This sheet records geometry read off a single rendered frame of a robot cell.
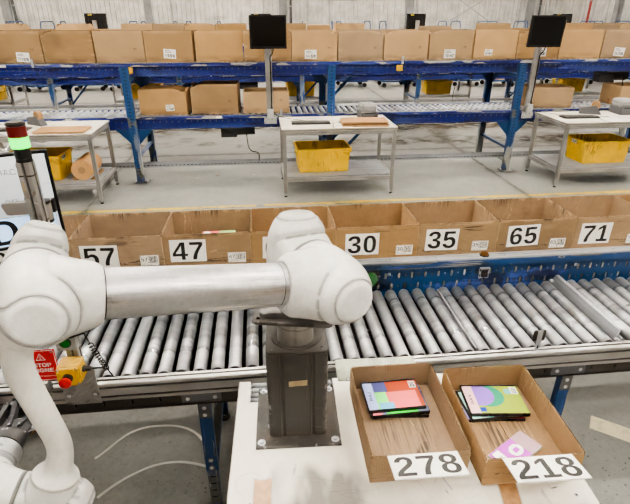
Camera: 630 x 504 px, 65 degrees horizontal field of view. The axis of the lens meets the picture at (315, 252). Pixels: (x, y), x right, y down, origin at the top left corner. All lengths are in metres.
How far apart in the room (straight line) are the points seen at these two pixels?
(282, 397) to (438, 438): 0.50
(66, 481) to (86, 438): 1.53
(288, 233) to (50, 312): 0.59
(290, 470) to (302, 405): 0.18
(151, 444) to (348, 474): 1.42
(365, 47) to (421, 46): 0.72
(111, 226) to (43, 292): 1.73
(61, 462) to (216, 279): 0.58
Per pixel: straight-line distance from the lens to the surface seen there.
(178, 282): 1.01
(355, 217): 2.57
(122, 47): 6.77
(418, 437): 1.65
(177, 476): 2.59
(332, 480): 1.53
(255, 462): 1.58
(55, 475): 1.36
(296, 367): 1.45
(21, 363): 1.24
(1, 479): 1.42
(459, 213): 2.72
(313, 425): 1.61
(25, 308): 0.92
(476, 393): 1.79
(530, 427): 1.78
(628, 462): 2.97
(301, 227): 1.25
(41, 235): 1.10
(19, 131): 1.62
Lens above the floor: 1.94
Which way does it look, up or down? 26 degrees down
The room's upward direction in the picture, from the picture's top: straight up
